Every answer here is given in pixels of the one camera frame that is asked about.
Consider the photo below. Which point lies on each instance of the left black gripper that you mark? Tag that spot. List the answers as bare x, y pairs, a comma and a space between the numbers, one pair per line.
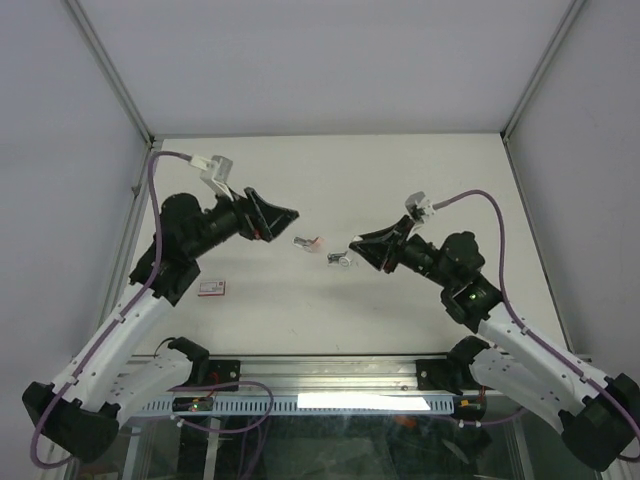
255, 214

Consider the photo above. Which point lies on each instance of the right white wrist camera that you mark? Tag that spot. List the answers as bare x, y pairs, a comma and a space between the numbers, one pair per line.
419, 208

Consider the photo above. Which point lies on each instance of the aluminium mounting rail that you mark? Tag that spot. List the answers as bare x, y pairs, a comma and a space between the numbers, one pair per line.
293, 374

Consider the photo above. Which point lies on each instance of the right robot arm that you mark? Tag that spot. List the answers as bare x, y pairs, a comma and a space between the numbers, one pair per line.
595, 414

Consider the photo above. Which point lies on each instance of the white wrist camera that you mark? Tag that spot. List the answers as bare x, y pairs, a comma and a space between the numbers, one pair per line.
214, 173
419, 208

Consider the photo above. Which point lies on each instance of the white stapler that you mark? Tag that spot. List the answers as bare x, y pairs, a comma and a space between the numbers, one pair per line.
343, 259

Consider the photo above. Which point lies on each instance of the pink stapler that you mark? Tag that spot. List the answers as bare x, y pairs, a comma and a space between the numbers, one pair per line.
310, 245

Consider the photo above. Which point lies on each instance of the white slotted cable duct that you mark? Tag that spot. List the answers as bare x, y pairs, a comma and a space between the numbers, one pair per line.
300, 404

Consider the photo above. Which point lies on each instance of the aluminium frame post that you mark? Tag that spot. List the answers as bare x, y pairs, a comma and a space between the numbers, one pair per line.
97, 49
560, 34

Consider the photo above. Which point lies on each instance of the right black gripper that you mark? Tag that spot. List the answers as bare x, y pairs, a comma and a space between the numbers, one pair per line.
381, 247

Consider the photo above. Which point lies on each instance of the left aluminium frame post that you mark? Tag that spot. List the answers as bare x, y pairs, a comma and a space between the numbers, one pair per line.
97, 49

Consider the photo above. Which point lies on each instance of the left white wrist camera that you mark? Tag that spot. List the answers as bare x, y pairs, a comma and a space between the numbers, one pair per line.
214, 173

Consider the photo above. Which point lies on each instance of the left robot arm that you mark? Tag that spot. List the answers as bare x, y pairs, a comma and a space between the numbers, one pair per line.
85, 406

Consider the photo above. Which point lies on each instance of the right aluminium frame post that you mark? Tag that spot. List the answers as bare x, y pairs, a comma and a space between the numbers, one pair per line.
560, 34

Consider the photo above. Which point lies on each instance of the red white staple box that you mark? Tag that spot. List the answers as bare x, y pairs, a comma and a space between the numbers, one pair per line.
214, 288

